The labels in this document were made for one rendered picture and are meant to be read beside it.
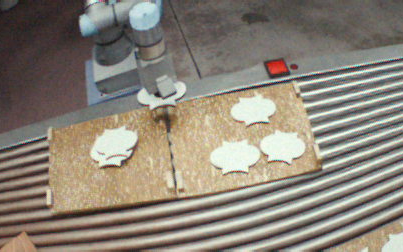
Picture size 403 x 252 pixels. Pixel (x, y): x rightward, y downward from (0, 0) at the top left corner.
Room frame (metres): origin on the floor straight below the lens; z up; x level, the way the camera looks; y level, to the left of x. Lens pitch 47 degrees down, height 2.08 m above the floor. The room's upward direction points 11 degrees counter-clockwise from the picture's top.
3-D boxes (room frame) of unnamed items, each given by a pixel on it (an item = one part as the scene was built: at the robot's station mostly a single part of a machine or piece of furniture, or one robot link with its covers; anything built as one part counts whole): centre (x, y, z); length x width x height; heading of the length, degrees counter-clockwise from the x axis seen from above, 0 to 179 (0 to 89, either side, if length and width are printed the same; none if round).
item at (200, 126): (0.99, -0.11, 0.93); 0.41 x 0.35 x 0.02; 89
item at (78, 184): (1.00, 0.30, 0.93); 0.41 x 0.35 x 0.02; 91
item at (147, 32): (1.08, 0.09, 1.33); 0.09 x 0.08 x 0.11; 6
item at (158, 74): (1.06, 0.08, 1.17); 0.12 x 0.09 x 0.16; 20
